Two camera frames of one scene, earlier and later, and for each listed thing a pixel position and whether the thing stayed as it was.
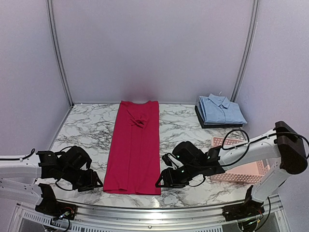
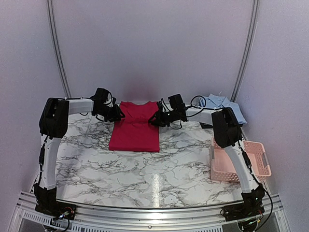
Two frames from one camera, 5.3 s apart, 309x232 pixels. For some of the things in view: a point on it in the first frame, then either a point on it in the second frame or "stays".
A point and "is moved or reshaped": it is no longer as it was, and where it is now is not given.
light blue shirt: x=218 y=109 stays
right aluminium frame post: x=249 y=50 stays
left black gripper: x=91 y=182 to x=116 y=114
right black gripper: x=169 y=180 to x=159 y=120
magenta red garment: x=133 y=162 is moved or reshaped
